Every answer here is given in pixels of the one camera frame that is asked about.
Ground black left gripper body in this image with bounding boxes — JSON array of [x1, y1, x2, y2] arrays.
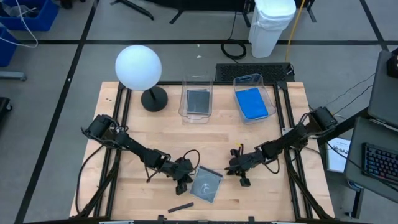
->
[[154, 154, 195, 185]]

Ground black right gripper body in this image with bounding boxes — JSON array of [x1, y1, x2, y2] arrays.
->
[[228, 148, 269, 175]]

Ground clear jewel case black tray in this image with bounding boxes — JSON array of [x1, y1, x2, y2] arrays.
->
[[186, 89, 211, 115], [190, 166, 224, 203]]

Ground blue plastic disc case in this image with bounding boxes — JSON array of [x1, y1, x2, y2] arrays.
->
[[235, 87, 269, 119]]

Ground clear plastic bin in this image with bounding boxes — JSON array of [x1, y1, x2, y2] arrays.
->
[[232, 73, 277, 125], [178, 73, 215, 124]]

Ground black plastic strip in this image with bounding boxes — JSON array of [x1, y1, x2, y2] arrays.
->
[[167, 202, 195, 213]]

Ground black perforated metal box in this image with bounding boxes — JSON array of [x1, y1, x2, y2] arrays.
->
[[215, 62, 295, 83]]

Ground white printed paper sheet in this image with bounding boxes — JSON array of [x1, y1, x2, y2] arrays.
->
[[325, 136, 351, 174]]

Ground grey side desk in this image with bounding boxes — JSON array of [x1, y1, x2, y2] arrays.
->
[[343, 116, 398, 218]]

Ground white globe table lamp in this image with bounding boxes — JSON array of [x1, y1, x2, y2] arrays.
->
[[114, 44, 169, 112]]

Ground black backlit keyboard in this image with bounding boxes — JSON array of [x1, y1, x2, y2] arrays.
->
[[361, 142, 398, 184]]

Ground white trash can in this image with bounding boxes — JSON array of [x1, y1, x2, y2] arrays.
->
[[248, 0, 297, 59]]

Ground black partition screen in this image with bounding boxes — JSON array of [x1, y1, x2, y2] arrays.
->
[[110, 0, 318, 26]]

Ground grey laptop lid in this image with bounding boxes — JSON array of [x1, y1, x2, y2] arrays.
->
[[368, 49, 398, 128]]

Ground small black desk device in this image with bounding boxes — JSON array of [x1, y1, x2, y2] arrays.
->
[[386, 46, 398, 78]]

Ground black floor object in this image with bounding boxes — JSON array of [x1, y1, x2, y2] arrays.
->
[[0, 96, 13, 125]]

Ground grey metal bar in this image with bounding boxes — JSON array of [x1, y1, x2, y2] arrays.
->
[[0, 71, 27, 82]]

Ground large blue storage bin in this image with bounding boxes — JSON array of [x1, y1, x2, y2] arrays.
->
[[0, 0, 59, 32]]

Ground black aluminium table frame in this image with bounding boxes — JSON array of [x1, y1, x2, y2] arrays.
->
[[70, 80, 335, 224]]

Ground black coiled floor cable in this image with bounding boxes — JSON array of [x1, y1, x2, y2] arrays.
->
[[220, 12, 247, 60]]

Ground black left arm base cable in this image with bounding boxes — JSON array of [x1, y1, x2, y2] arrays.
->
[[75, 144, 105, 215]]

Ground yellow hanging cable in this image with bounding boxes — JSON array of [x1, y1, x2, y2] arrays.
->
[[285, 0, 307, 62]]

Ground white floor cable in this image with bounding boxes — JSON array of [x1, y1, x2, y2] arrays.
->
[[0, 0, 39, 49]]

